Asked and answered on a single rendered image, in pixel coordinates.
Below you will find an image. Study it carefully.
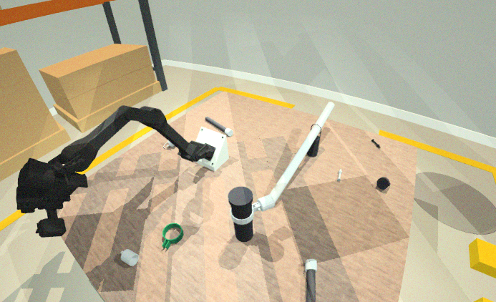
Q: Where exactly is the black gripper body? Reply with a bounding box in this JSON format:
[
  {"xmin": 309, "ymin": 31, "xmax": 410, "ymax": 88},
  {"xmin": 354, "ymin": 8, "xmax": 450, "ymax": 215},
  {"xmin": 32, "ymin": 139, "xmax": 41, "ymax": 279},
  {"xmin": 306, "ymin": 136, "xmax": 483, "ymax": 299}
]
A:
[{"xmin": 38, "ymin": 190, "xmax": 71, "ymax": 238}]

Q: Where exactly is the green ring clamp with two tabs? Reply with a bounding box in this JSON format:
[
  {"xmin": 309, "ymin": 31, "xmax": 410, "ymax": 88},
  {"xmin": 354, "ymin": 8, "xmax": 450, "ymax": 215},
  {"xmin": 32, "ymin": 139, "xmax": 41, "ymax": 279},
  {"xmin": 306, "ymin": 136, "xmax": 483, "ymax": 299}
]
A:
[{"xmin": 162, "ymin": 223, "xmax": 184, "ymax": 249}]

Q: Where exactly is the grey rod with white end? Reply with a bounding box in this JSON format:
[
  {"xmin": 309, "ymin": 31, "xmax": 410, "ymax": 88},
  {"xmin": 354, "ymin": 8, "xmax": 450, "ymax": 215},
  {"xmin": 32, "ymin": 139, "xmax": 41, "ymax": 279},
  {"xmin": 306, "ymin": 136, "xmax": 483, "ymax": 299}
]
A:
[
  {"xmin": 305, "ymin": 259, "xmax": 317, "ymax": 302},
  {"xmin": 205, "ymin": 117, "xmax": 233, "ymax": 136}
]

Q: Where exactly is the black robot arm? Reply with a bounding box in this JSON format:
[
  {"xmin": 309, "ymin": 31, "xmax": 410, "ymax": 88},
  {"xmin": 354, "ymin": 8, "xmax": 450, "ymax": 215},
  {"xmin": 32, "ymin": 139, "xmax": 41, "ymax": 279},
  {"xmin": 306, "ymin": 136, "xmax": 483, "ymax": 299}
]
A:
[{"xmin": 16, "ymin": 105, "xmax": 215, "ymax": 214}]

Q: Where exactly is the black post with cap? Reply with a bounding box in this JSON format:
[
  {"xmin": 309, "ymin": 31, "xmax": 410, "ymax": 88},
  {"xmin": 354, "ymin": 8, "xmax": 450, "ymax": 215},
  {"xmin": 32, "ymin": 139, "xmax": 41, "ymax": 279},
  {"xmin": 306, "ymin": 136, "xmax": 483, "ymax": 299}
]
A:
[{"xmin": 228, "ymin": 187, "xmax": 253, "ymax": 242}]

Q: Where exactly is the pale grey cup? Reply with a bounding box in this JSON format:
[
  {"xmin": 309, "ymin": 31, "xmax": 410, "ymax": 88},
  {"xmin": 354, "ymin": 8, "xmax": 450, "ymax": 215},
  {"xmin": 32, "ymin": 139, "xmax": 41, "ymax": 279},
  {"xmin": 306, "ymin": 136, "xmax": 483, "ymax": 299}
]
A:
[{"xmin": 230, "ymin": 195, "xmax": 275, "ymax": 225}]

